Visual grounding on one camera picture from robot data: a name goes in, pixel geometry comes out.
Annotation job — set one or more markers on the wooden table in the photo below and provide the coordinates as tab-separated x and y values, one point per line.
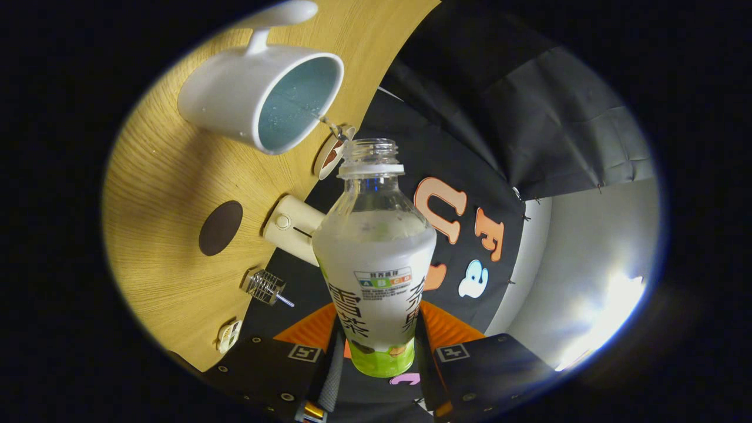
158	176

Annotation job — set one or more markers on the white toaster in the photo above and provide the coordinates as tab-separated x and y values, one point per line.
294	226

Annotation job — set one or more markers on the striped straw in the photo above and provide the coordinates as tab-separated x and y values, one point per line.
286	302

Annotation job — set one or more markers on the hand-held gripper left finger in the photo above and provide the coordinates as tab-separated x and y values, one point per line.
258	367

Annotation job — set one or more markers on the dark brown round coaster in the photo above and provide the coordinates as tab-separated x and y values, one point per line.
220	228

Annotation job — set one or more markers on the white divided bean dish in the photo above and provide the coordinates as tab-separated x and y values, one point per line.
228	336

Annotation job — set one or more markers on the white cup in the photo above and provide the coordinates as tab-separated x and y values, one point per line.
229	94

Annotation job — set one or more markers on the clear juice bottle white label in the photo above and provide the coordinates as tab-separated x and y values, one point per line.
376	258

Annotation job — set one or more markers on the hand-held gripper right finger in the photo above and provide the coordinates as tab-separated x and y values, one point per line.
499	370

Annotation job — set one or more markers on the small white plate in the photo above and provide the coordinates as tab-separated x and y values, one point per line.
326	161

